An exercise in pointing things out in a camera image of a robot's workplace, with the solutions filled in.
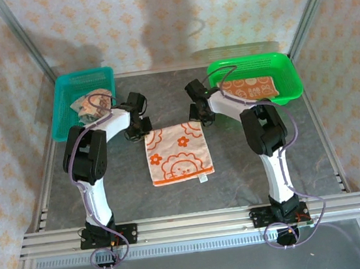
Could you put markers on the cream rabbit lettering towel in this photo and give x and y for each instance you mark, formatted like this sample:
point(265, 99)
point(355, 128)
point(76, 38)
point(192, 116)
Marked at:
point(83, 106)

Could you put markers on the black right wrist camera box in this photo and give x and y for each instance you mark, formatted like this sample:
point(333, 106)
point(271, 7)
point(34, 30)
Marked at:
point(195, 88)

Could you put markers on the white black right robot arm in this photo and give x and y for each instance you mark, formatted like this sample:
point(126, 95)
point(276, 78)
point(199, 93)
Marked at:
point(277, 178)

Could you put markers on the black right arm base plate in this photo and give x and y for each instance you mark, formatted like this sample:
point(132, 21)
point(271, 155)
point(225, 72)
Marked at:
point(259, 218)

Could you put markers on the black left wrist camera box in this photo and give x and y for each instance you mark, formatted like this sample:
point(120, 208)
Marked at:
point(136, 102)

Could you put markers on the orange lion print towel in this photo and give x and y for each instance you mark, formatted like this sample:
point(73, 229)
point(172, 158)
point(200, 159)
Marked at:
point(176, 154)

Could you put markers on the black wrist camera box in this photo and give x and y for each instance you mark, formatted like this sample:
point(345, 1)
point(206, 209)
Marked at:
point(195, 88)
point(136, 102)

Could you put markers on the teal plastic basket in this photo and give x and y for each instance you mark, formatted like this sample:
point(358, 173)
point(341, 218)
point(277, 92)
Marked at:
point(63, 89)

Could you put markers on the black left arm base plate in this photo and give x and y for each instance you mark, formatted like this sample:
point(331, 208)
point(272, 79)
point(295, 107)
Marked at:
point(128, 234)

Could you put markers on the aluminium mounting rail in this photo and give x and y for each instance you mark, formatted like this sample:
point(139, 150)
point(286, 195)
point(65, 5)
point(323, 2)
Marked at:
point(191, 226)

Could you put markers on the orange animal print towel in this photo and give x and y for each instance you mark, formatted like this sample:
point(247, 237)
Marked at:
point(253, 87)

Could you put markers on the aluminium frame post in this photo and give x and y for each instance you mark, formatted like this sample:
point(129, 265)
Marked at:
point(23, 38)
point(312, 6)

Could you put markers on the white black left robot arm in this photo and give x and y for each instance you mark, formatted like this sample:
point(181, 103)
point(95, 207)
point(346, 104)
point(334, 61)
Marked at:
point(96, 203)

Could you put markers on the green plastic basket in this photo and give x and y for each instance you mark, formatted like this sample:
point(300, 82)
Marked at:
point(257, 64)

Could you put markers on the small green circuit board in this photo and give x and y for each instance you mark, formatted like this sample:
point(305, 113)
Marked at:
point(306, 223)

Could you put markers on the aluminium table side rail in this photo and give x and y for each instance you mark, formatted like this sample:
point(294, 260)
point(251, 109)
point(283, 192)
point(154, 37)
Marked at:
point(41, 220)
point(343, 183)

